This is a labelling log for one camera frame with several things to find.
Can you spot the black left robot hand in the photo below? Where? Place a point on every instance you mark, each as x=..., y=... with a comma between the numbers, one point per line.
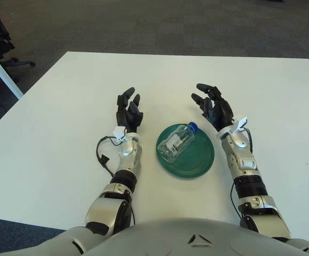
x=127, y=114

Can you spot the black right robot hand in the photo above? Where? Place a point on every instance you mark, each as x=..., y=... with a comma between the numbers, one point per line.
x=221, y=112

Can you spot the clear plastic bottle blue cap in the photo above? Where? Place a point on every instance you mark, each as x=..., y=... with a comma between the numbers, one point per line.
x=177, y=142

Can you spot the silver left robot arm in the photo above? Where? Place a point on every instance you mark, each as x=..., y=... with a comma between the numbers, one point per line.
x=111, y=197

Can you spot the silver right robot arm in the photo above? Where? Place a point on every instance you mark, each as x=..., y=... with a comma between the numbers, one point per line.
x=250, y=186

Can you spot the green round plate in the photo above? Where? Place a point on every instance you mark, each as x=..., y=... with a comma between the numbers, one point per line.
x=197, y=157

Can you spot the grey robot torso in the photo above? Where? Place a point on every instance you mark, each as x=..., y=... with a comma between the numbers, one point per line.
x=191, y=240

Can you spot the white desk with leg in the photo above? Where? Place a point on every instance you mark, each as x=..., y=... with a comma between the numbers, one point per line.
x=0, y=70

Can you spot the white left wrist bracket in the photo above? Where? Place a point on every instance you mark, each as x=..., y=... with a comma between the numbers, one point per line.
x=119, y=132

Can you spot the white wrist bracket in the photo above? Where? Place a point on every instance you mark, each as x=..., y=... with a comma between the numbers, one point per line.
x=119, y=132
x=240, y=121

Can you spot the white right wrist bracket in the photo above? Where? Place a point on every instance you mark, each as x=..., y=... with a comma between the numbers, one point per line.
x=240, y=121

